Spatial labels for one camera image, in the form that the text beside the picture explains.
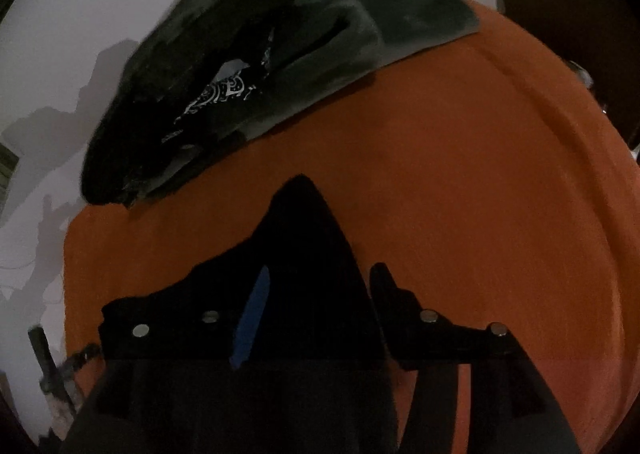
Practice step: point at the pile of dark clothes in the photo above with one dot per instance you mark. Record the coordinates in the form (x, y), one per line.
(150, 84)

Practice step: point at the orange bed sheet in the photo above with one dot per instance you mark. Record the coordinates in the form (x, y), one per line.
(475, 184)

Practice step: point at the black garment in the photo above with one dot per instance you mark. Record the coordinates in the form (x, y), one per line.
(310, 244)

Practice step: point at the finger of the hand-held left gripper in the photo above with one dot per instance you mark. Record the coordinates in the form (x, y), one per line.
(82, 353)

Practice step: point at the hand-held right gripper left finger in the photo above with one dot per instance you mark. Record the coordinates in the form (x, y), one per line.
(255, 319)

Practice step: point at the brown wooden door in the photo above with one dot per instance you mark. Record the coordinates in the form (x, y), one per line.
(575, 9)

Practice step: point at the black paisley printed cloth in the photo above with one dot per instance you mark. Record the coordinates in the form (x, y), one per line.
(220, 92)

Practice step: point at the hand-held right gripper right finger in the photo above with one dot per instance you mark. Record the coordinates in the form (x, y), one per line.
(395, 314)

